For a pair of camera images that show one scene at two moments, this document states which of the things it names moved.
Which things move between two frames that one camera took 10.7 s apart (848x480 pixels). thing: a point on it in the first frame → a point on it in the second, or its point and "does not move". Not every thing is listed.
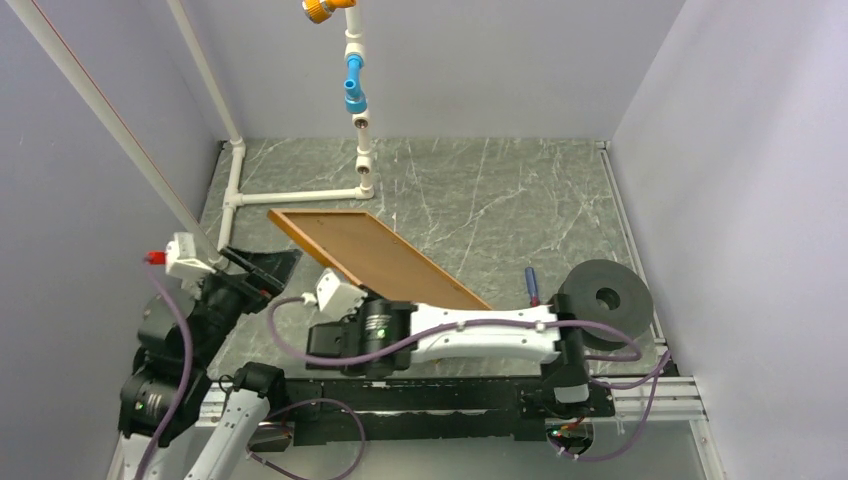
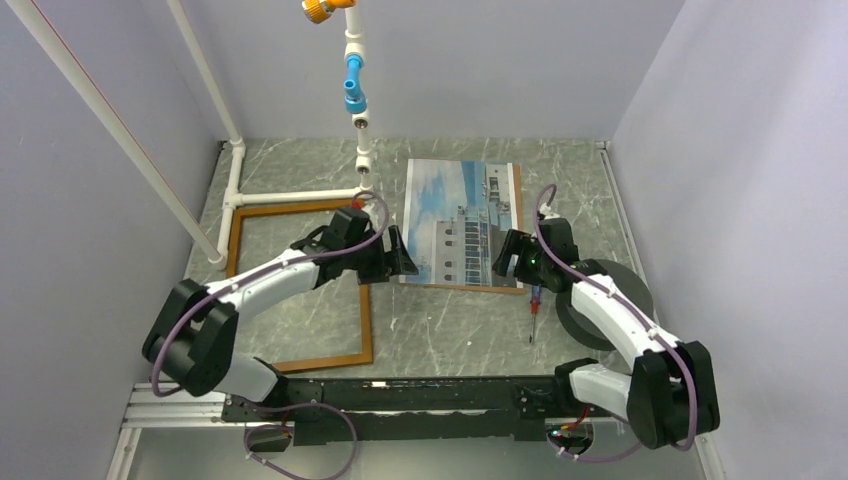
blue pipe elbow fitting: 355,100 does not move
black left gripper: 270,269 → 398,261
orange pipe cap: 320,11 does not move
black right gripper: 354,315 → 517,242
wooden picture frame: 375,259 → 287,368
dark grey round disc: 610,291 does not move
